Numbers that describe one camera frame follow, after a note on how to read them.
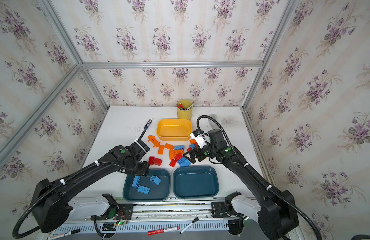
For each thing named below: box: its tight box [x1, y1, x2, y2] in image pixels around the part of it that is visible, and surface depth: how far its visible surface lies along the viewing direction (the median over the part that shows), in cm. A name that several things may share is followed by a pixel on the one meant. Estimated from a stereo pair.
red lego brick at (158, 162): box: [154, 158, 163, 166], surface depth 92 cm
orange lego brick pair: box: [169, 149, 185, 160], surface depth 97 cm
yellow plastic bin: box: [156, 118, 193, 142], surface depth 108 cm
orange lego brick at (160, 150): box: [157, 145, 165, 155], surface depth 97 cm
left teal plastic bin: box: [122, 168, 171, 202], surface depth 81 cm
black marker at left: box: [47, 229, 81, 240], surface depth 68 cm
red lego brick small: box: [169, 159, 177, 168], surface depth 92 cm
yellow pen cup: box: [176, 99, 193, 120], surface depth 107 cm
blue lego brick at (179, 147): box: [174, 145, 185, 150], surface depth 97 cm
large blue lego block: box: [177, 156, 191, 168], surface depth 91 cm
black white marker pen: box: [179, 217, 199, 234], surface depth 72 cm
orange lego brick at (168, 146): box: [164, 143, 175, 151], surface depth 98 cm
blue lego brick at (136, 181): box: [132, 175, 141, 188], surface depth 82 cm
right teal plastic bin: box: [173, 165, 220, 199], surface depth 84 cm
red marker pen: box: [147, 226, 179, 236], surface depth 69 cm
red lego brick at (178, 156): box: [174, 153, 183, 161], surface depth 92 cm
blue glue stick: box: [143, 117, 154, 130], surface depth 109 cm
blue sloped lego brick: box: [149, 175, 162, 186], surface depth 83 cm
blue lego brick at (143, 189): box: [136, 185, 151, 195], surface depth 81 cm
